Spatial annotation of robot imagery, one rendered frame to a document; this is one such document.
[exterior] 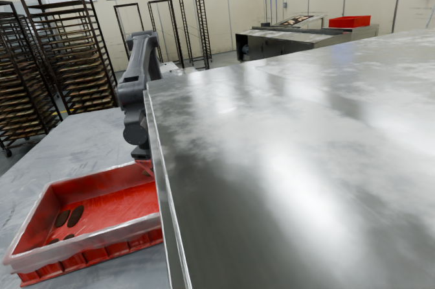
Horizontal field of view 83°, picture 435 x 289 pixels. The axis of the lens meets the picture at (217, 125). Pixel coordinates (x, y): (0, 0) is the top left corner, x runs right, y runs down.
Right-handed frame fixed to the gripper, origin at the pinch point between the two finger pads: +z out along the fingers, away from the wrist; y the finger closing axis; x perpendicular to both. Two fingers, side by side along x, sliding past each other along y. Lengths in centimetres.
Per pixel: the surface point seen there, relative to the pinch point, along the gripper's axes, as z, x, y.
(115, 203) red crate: 14.8, 19.3, -0.3
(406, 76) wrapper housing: -34, -48, -28
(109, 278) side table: 14.8, 5.3, -24.5
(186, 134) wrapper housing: -34, -30, -39
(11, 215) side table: 15, 56, -9
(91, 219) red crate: 14.7, 23.4, -7.6
